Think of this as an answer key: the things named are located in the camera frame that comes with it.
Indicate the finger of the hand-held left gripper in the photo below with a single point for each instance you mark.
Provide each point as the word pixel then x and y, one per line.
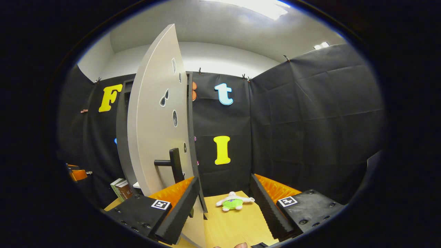
pixel 79 175
pixel 73 167

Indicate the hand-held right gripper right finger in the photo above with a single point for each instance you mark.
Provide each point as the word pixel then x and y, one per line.
pixel 268 210

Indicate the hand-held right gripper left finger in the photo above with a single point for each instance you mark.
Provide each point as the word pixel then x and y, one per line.
pixel 179 212

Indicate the dark grey cabinet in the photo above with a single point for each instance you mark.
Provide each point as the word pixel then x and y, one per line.
pixel 121 137

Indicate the beige cabinet door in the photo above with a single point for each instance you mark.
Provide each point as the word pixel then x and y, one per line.
pixel 151 120

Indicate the white and green plush toy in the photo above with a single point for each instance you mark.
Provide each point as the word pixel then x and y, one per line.
pixel 232 203

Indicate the brown book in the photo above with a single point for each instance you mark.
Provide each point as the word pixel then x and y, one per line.
pixel 128 193
pixel 122 191

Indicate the black backdrop cloth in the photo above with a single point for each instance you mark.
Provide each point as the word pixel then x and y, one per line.
pixel 310 131

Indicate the small ceiling light panel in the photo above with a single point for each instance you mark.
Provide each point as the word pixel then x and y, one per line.
pixel 321 45

